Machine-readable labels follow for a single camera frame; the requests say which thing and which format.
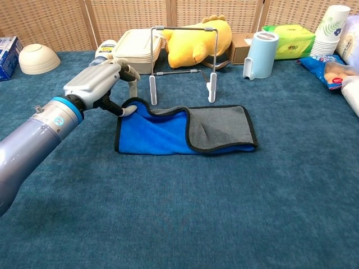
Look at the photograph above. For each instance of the yellow plush toy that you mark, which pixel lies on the yellow plush toy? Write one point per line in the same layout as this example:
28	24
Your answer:
190	46

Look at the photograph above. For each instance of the blue toothpaste box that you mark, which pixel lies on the blue toothpaste box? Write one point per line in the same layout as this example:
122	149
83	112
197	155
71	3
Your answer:
8	59

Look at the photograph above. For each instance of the brown cardboard box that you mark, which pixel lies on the brown cardboard box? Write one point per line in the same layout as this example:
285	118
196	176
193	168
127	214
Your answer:
238	50

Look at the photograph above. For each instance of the blue cookie snack bag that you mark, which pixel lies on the blue cookie snack bag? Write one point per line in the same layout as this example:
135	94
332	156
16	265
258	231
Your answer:
328	70

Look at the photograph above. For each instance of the stack of paper cups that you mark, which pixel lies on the stack of paper cups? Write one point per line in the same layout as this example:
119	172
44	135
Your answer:
331	28

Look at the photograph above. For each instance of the green tissue pack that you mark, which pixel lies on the green tissue pack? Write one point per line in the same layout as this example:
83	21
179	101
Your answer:
294	42

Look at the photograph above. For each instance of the light blue cylinder holder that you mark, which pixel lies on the light blue cylinder holder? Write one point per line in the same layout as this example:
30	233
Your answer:
263	56

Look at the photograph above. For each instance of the translucent white plastic bag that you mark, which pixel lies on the translucent white plastic bag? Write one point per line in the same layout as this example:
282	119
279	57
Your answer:
352	92

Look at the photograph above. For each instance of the grey and blue cloth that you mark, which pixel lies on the grey and blue cloth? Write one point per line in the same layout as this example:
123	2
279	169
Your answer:
224	126

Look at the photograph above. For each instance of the blue carpet table cover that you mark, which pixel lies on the blue carpet table cover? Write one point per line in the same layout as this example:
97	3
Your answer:
196	210

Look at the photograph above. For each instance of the metal rack with white feet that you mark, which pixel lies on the metal rack with white feet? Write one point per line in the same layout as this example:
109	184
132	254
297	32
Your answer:
153	92

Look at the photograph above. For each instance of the wicker folding screen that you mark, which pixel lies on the wicker folding screen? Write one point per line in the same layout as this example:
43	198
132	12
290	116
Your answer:
126	16

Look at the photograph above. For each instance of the white mayonnaise squeeze bottle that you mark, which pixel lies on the white mayonnaise squeeze bottle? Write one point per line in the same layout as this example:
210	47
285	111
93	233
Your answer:
108	47

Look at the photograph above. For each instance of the pale lavender large bag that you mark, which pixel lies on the pale lavender large bag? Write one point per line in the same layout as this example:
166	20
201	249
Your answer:
350	42

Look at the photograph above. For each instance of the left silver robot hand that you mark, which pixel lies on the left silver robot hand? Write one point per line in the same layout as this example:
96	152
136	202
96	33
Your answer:
92	81

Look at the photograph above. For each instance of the beige lunch box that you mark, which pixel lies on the beige lunch box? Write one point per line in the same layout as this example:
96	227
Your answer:
134	47

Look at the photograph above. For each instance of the beige upturned bowl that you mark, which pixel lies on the beige upturned bowl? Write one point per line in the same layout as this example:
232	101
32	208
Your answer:
37	60

